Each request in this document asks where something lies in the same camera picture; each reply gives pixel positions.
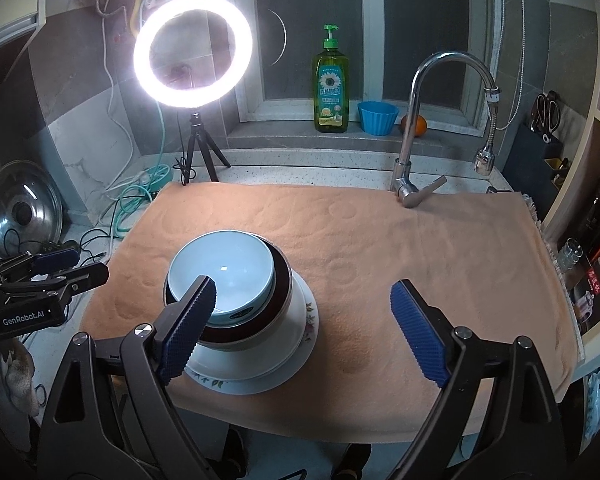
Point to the dark knife block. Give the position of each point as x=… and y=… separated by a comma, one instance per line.
x=535, y=160

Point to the person's left hand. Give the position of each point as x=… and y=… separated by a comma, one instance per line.
x=5, y=380

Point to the orange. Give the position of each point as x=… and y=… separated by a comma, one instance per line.
x=419, y=126

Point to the floral plate with small blossoms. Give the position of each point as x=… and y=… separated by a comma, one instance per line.
x=312, y=327

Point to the dark bottle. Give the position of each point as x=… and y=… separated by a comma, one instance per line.
x=597, y=210

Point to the black scissors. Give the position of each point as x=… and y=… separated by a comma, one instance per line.
x=545, y=110

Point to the chrome faucet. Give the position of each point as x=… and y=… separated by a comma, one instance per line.
x=405, y=160

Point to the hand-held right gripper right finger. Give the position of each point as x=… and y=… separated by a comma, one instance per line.
x=420, y=330

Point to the frosted window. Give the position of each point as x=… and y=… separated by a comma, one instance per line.
x=420, y=35

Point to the green dish soap bottle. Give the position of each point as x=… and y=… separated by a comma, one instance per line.
x=330, y=90

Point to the light blue ceramic bowl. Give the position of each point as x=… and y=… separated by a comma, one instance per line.
x=220, y=270

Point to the wooden shelf unit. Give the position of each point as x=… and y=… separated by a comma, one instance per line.
x=580, y=170

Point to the peach towel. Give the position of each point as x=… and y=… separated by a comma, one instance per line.
x=430, y=240

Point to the blue fluted cup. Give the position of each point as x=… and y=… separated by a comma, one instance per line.
x=377, y=120

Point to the clear glass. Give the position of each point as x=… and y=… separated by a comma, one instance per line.
x=567, y=255

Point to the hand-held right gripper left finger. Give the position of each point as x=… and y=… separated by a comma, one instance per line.
x=187, y=330

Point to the large steel bowl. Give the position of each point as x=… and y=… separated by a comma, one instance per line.
x=260, y=355

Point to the red steel bowl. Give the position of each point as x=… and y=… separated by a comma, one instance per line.
x=282, y=285

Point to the white printed package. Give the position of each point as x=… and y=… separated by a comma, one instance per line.
x=596, y=400

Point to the black tripod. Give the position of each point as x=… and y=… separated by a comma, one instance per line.
x=196, y=127

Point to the black shoe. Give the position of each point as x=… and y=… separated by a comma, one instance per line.
x=230, y=455
x=352, y=462

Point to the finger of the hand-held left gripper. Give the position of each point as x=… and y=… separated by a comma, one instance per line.
x=55, y=259
x=80, y=277

